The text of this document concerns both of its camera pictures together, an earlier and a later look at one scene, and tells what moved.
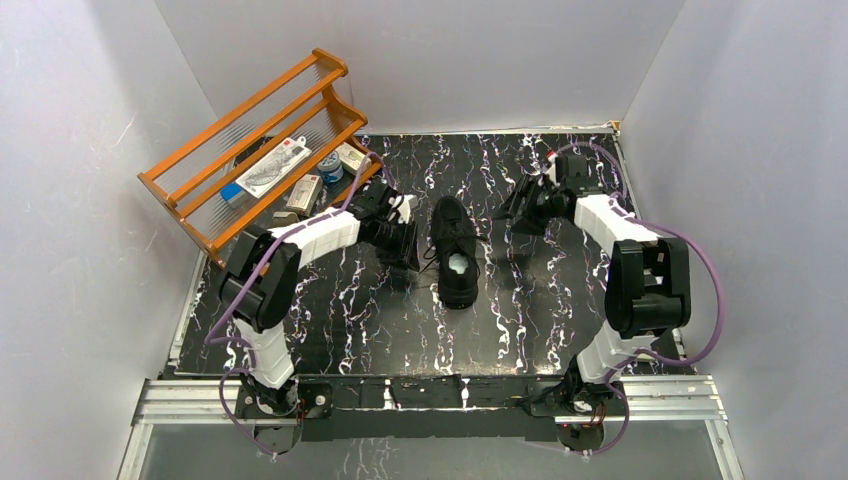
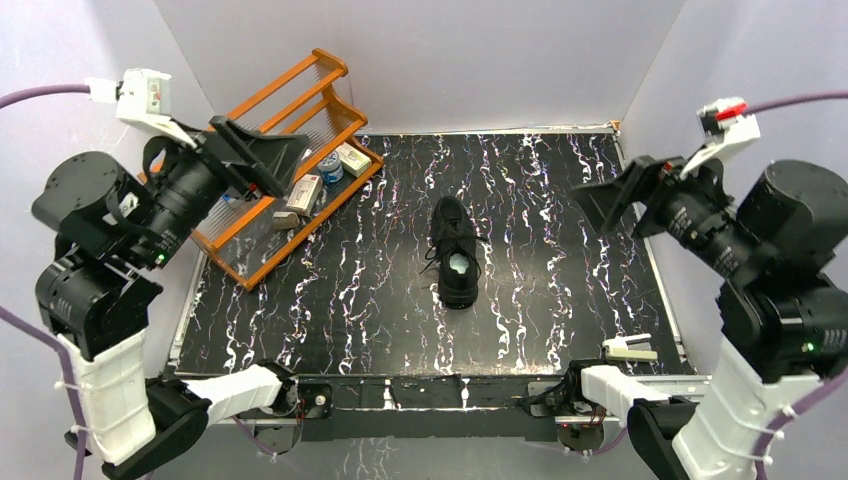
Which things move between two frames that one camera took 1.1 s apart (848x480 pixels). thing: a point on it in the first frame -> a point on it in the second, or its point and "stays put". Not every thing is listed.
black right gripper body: (540, 204) -> (645, 176)
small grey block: (284, 218) stays put
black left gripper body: (400, 240) -> (234, 158)
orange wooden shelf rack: (279, 155) stays put
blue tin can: (330, 168) stays put
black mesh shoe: (455, 242) stays put
